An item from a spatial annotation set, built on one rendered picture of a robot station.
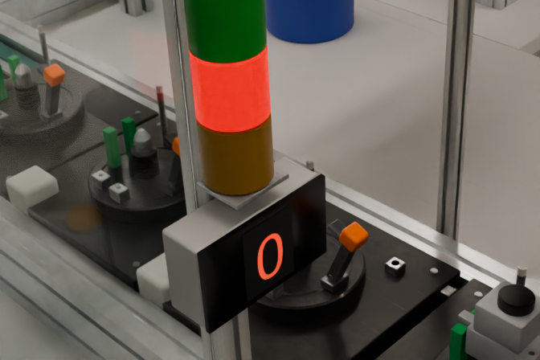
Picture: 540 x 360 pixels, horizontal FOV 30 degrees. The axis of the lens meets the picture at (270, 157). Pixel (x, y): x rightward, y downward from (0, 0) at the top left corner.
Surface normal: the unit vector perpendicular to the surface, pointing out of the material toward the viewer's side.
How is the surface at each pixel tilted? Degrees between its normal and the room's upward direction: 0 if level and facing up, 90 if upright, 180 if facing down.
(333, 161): 0
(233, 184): 90
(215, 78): 90
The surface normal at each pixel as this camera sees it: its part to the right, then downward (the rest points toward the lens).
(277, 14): -0.75, 0.40
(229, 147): -0.10, 0.55
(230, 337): 0.71, 0.36
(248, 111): 0.47, 0.47
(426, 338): -0.05, -0.83
